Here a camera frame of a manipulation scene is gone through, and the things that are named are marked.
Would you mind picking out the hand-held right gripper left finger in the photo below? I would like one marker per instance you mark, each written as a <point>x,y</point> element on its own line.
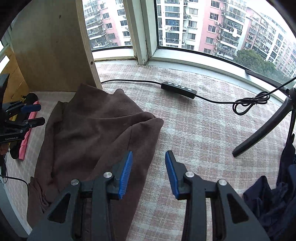
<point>124,176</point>

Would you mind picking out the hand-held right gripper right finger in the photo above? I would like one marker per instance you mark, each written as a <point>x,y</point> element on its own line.
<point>172,176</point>

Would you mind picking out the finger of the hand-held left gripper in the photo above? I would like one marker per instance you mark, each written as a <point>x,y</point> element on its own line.
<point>32,107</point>
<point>34,122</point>

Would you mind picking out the brown long-sleeve shirt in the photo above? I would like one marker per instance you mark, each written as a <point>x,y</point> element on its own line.
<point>92,129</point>

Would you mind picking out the black garment with yellow stripes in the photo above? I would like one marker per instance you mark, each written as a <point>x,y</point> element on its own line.
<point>31,97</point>

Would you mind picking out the pink folded garment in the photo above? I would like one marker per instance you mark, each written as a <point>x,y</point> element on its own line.
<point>24,144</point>

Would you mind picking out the pine plank board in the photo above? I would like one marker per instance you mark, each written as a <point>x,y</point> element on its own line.
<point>13,76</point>

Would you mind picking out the pink plaid table cloth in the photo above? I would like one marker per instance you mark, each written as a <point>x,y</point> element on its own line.
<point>203,143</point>

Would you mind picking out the large light wooden board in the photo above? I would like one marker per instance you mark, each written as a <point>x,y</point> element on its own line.
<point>53,46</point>

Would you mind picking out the navy blue garment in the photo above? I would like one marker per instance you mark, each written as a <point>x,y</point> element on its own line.
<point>275,204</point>

